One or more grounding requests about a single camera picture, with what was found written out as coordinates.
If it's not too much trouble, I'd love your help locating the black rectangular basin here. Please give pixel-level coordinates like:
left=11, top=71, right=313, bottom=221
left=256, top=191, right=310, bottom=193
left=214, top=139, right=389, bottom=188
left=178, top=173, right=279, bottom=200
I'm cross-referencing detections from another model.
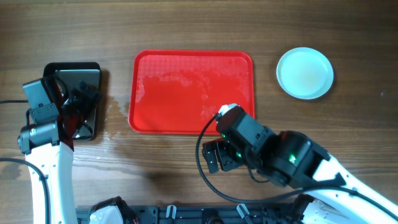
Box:
left=43, top=62, right=102, bottom=141

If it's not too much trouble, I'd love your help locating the red plastic tray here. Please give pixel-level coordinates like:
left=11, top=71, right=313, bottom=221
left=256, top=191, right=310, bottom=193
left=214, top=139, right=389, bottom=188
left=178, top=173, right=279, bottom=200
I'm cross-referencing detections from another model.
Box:
left=127, top=50, right=255, bottom=134

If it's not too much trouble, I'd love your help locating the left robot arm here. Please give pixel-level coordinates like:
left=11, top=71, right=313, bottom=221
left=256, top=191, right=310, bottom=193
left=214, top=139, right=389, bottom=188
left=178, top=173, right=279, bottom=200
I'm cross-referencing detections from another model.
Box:
left=17, top=76, right=102, bottom=223

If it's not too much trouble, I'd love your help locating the left black cable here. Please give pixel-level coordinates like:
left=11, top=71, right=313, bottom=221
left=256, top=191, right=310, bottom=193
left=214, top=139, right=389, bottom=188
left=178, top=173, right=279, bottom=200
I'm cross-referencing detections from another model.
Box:
left=0, top=99, right=52, bottom=224

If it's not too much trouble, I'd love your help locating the white plate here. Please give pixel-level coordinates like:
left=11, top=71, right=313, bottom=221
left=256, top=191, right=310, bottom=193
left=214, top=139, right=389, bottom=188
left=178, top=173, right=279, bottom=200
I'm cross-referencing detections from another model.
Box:
left=275, top=47, right=335, bottom=100

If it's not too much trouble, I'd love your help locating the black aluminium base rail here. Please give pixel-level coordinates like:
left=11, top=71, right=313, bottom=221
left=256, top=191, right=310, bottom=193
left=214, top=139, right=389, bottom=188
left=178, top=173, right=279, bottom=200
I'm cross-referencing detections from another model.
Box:
left=76, top=202, right=299, bottom=224

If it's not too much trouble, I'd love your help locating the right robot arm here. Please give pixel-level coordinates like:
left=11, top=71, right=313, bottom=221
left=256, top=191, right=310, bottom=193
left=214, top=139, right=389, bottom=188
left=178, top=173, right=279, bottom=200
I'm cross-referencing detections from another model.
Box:
left=195, top=104, right=397, bottom=223

